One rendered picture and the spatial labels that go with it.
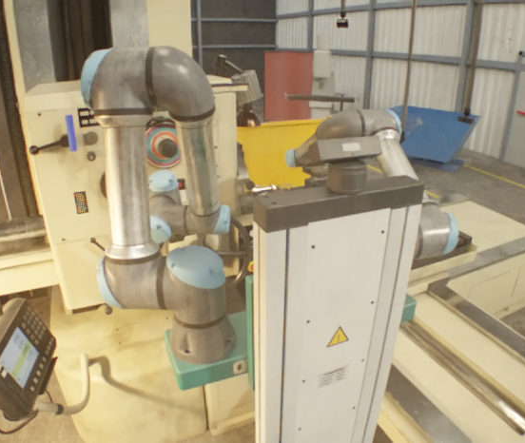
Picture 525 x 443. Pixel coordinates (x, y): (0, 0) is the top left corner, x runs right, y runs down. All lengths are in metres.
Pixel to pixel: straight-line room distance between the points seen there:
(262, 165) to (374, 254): 3.69
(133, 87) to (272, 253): 0.39
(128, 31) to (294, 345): 1.72
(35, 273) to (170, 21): 1.37
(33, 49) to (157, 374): 1.65
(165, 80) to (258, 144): 3.63
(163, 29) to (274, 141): 2.53
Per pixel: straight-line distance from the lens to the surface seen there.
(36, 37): 2.14
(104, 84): 0.80
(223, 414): 2.49
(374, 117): 1.32
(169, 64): 0.77
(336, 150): 0.70
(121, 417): 2.30
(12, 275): 2.03
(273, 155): 4.47
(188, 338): 0.90
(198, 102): 0.79
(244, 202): 1.83
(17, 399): 1.32
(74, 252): 1.65
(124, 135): 0.80
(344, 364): 0.96
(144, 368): 2.10
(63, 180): 1.54
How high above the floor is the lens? 2.02
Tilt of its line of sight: 24 degrees down
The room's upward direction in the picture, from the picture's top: straight up
